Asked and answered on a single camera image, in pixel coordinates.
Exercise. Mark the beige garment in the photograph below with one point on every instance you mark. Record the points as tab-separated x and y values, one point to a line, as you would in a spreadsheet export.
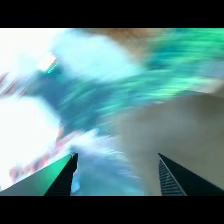
176	140

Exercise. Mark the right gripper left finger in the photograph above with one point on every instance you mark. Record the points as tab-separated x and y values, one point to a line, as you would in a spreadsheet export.
46	180

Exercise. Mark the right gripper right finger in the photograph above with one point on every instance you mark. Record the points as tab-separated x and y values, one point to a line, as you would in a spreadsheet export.
186	181

